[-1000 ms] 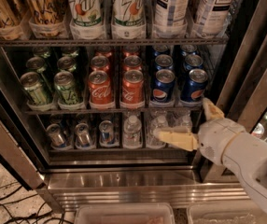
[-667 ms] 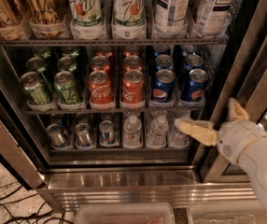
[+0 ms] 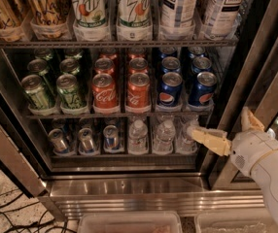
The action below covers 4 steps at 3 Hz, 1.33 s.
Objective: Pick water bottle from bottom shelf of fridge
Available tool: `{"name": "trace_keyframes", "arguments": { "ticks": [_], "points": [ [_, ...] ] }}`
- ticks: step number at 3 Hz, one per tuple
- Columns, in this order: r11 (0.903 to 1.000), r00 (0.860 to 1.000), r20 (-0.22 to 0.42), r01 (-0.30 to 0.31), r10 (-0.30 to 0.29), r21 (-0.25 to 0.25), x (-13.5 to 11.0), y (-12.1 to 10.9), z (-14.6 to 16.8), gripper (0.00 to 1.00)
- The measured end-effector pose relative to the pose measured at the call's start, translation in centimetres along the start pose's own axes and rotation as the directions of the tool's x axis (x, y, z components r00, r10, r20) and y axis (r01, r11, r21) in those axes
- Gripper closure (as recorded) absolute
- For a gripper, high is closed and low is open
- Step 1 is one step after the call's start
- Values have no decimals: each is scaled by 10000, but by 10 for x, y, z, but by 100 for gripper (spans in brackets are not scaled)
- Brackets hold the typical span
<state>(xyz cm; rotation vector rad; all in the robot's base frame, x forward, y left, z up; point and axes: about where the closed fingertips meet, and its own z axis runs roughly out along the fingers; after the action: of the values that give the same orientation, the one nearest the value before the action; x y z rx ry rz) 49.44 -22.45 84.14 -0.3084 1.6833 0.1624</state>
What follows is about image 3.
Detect middle wire shelf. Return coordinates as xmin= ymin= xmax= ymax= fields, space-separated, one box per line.
xmin=25 ymin=111 xmax=210 ymax=119

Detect right clear plastic bin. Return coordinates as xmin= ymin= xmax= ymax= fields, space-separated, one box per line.
xmin=194 ymin=208 xmax=278 ymax=233

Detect black floor cables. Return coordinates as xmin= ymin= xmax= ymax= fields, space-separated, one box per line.
xmin=0 ymin=167 xmax=79 ymax=233

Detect Red Bull can right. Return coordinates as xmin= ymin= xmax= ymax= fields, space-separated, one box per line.
xmin=103 ymin=125 xmax=120 ymax=150

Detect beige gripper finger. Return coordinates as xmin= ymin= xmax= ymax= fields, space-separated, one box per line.
xmin=191 ymin=127 xmax=231 ymax=156
xmin=241 ymin=107 xmax=264 ymax=131

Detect clear plastic bin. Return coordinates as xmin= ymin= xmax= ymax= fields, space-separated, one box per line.
xmin=78 ymin=211 xmax=183 ymax=233
xmin=194 ymin=208 xmax=278 ymax=233

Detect front right Pepsi can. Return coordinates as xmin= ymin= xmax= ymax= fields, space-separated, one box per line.
xmin=188 ymin=72 xmax=217 ymax=106

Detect left 7up bottle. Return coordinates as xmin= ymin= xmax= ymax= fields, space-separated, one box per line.
xmin=71 ymin=0 xmax=107 ymax=28

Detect left tea bottle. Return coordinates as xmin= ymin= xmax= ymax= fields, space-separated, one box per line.
xmin=161 ymin=0 xmax=196 ymax=28

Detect upper wire shelf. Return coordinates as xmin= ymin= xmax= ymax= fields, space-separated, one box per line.
xmin=0 ymin=38 xmax=238 ymax=49

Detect red bull can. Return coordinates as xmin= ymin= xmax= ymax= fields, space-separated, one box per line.
xmin=49 ymin=129 xmax=70 ymax=154
xmin=103 ymin=125 xmax=120 ymax=150
xmin=78 ymin=128 xmax=96 ymax=154

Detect second row green can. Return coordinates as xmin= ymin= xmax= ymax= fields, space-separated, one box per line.
xmin=59 ymin=58 xmax=81 ymax=76
xmin=27 ymin=59 xmax=53 ymax=82

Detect front left Coca-Cola can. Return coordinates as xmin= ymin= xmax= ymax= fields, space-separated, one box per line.
xmin=91 ymin=74 xmax=118 ymax=109

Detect wire shelf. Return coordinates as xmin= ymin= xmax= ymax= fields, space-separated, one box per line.
xmin=0 ymin=38 xmax=238 ymax=49
xmin=25 ymin=111 xmax=210 ymax=119

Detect front right green can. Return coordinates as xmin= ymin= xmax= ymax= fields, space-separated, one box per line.
xmin=56 ymin=74 xmax=87 ymax=110

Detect second row left Pepsi can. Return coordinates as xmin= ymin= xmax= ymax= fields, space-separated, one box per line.
xmin=160 ymin=56 xmax=181 ymax=74

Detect second row pepsi can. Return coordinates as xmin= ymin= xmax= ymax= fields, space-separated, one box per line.
xmin=160 ymin=56 xmax=181 ymax=74
xmin=191 ymin=56 xmax=212 ymax=74

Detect front right Coca-Cola can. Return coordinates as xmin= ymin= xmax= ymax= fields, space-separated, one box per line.
xmin=126 ymin=73 xmax=150 ymax=108

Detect right 7up bottle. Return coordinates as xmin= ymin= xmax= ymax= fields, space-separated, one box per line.
xmin=118 ymin=0 xmax=150 ymax=28

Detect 7up bottle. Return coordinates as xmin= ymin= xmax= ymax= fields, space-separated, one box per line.
xmin=118 ymin=0 xmax=150 ymax=28
xmin=71 ymin=0 xmax=107 ymax=28

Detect Red Bull can middle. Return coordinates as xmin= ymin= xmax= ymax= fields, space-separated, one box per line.
xmin=78 ymin=128 xmax=96 ymax=154

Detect clear water bottle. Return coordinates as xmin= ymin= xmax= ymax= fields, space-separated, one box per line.
xmin=153 ymin=120 xmax=176 ymax=155
xmin=127 ymin=119 xmax=148 ymax=155
xmin=177 ymin=119 xmax=198 ymax=155

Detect second row right green can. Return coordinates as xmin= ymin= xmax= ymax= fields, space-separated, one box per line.
xmin=59 ymin=58 xmax=81 ymax=76

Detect second row right Pepsi can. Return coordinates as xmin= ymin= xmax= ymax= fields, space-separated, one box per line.
xmin=191 ymin=56 xmax=212 ymax=74

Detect front left Pepsi can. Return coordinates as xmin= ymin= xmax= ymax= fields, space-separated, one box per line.
xmin=157 ymin=72 xmax=183 ymax=107

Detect left clear plastic bin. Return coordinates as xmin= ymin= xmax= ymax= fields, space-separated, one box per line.
xmin=78 ymin=211 xmax=183 ymax=233

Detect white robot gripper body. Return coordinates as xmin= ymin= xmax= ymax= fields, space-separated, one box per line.
xmin=230 ymin=130 xmax=278 ymax=177

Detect tea bottle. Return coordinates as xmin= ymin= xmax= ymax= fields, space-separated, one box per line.
xmin=161 ymin=0 xmax=196 ymax=28
xmin=203 ymin=0 xmax=243 ymax=40

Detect front left green can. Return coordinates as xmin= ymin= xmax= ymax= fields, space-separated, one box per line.
xmin=21 ymin=75 xmax=55 ymax=110

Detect second row left green can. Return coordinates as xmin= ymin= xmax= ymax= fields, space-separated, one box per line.
xmin=27 ymin=59 xmax=53 ymax=82

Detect second row coca-cola can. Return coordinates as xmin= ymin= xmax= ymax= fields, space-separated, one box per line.
xmin=127 ymin=57 xmax=149 ymax=75
xmin=94 ymin=58 xmax=115 ymax=76

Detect glass fridge door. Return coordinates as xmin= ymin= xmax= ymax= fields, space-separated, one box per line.
xmin=208 ymin=3 xmax=278 ymax=191

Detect right tea bottle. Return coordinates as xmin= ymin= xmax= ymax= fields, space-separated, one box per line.
xmin=203 ymin=0 xmax=243 ymax=40

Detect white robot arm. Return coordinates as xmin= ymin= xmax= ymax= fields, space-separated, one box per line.
xmin=191 ymin=107 xmax=278 ymax=224

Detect Red Bull can left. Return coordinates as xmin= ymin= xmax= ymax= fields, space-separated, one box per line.
xmin=49 ymin=129 xmax=70 ymax=154

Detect second row right Coca-Cola can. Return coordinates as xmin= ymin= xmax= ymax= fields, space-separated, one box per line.
xmin=127 ymin=57 xmax=149 ymax=75

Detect second row left Coca-Cola can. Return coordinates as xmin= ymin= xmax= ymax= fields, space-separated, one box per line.
xmin=94 ymin=58 xmax=115 ymax=76

